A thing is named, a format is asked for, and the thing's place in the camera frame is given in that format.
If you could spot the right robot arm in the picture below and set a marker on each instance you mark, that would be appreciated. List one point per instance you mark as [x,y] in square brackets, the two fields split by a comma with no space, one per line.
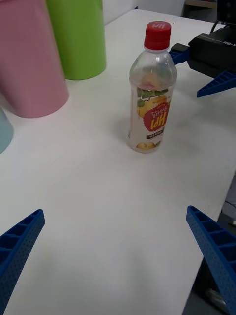
[227,11]

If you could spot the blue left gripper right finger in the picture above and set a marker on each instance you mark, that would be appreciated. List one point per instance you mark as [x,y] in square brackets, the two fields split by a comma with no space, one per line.
[218,251]

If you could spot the green plastic bin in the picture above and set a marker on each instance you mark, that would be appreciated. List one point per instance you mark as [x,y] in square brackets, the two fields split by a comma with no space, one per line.
[78,39]

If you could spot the pale blue plastic bin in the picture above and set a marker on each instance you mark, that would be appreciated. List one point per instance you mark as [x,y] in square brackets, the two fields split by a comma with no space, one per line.
[5,130]

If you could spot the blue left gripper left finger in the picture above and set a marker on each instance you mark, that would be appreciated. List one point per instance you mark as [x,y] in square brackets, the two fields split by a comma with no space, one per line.
[17,248]

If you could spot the clear bottle with red cap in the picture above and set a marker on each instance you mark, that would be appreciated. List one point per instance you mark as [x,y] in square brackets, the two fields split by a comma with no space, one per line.
[152,98]

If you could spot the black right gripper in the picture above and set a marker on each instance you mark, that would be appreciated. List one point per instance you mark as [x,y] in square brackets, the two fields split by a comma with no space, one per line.
[214,51]

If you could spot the pink plastic bin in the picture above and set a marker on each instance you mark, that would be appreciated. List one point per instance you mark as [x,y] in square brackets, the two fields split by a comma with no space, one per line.
[29,61]

